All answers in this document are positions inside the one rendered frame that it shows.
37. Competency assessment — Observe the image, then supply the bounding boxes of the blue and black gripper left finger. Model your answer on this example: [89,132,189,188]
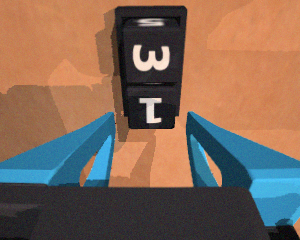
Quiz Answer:
[0,112,116,187]

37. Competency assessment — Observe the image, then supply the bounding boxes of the black digit cube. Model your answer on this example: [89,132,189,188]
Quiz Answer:
[121,18,181,84]
[125,83,177,129]

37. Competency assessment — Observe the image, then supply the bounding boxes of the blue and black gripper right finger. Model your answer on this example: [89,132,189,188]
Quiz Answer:
[186,111,300,227]

